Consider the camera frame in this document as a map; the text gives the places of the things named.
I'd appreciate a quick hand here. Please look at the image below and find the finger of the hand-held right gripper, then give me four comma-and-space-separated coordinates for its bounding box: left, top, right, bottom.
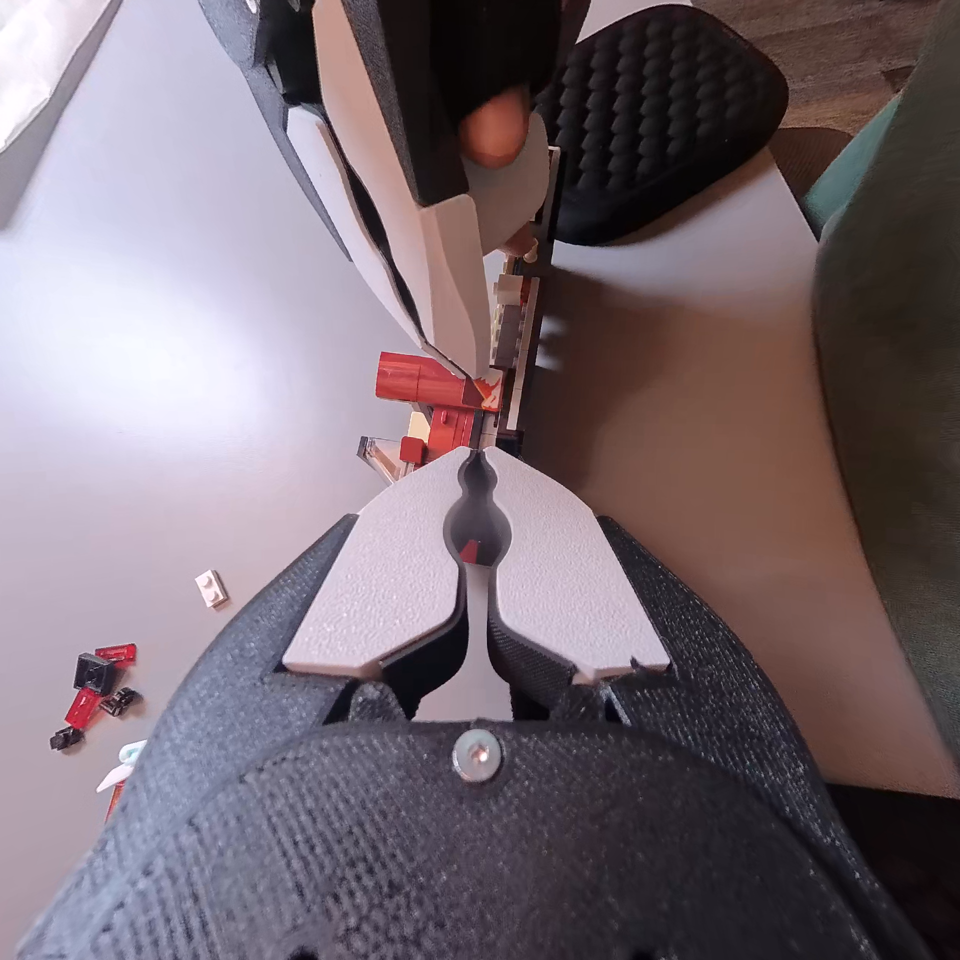
309, 0, 490, 382
287, 105, 470, 380

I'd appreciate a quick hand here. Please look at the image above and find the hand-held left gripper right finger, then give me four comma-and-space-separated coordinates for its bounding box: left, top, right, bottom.
480, 447, 672, 687

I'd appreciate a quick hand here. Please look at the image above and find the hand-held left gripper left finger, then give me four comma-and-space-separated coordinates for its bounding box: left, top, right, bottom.
281, 447, 481, 678

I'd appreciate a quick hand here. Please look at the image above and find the red toy brick truck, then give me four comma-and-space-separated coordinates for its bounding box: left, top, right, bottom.
356, 146, 564, 565

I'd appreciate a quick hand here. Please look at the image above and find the grey desk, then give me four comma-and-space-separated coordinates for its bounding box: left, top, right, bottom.
0, 0, 960, 798

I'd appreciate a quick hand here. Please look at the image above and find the person's right hand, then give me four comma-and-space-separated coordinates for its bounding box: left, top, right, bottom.
457, 84, 532, 168

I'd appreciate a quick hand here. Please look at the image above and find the person in green sweatshirt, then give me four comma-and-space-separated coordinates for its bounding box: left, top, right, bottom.
802, 0, 960, 759

